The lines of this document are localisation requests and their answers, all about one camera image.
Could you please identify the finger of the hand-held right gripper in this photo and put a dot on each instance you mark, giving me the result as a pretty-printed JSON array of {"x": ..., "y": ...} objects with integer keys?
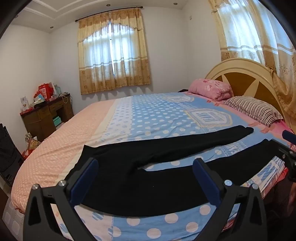
[
  {"x": 288, "y": 134},
  {"x": 281, "y": 148}
]

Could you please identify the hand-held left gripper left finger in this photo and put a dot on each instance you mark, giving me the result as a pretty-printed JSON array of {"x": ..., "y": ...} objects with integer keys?
[{"x": 84, "y": 183}]

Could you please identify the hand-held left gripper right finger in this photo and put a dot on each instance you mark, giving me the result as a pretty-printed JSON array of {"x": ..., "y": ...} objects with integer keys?
[{"x": 208, "y": 183}]

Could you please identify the black pants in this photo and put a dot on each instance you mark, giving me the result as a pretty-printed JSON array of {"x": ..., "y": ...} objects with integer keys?
[{"x": 129, "y": 176}]

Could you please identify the striped pillow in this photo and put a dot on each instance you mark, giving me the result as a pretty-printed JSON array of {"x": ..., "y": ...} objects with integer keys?
[{"x": 252, "y": 109}]

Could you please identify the red paper bag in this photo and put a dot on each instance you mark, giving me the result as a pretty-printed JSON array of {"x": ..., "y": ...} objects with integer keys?
[{"x": 26, "y": 154}]

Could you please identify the floral gift bag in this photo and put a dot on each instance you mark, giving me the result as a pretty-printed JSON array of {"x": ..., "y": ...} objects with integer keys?
[{"x": 32, "y": 141}]

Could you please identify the teal box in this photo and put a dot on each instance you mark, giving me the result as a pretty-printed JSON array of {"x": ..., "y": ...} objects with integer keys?
[{"x": 56, "y": 121}]

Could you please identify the cream wooden headboard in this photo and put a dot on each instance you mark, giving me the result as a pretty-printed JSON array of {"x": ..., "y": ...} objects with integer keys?
[{"x": 240, "y": 81}]

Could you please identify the beige floral window curtain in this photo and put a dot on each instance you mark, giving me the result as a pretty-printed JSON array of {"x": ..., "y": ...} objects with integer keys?
[
  {"x": 97, "y": 76},
  {"x": 275, "y": 60}
]

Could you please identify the brown wooden desk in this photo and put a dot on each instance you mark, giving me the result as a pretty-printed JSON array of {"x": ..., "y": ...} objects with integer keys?
[{"x": 44, "y": 118}]

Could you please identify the bed with polka-dot sheet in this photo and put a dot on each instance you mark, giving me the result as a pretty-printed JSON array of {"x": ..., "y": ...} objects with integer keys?
[{"x": 161, "y": 120}]

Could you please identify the black chair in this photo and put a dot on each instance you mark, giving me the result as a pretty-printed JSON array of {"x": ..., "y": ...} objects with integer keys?
[{"x": 10, "y": 155}]

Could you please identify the white patterned mattress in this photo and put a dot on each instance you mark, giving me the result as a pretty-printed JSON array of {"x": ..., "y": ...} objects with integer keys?
[{"x": 11, "y": 220}]

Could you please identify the flat red box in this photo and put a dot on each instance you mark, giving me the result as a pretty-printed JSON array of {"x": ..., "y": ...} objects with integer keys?
[{"x": 26, "y": 111}]

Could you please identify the pink floral pillow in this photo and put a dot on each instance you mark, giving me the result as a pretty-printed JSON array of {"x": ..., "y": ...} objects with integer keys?
[{"x": 208, "y": 89}]

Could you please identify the pale green bottle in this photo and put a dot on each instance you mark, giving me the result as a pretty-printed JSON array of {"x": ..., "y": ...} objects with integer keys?
[{"x": 57, "y": 90}]

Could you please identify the white printed card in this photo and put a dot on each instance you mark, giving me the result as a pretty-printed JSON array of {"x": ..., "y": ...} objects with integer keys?
[{"x": 24, "y": 103}]

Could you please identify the red gift bag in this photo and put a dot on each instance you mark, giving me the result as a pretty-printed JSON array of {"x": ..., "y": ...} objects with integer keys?
[{"x": 45, "y": 90}]

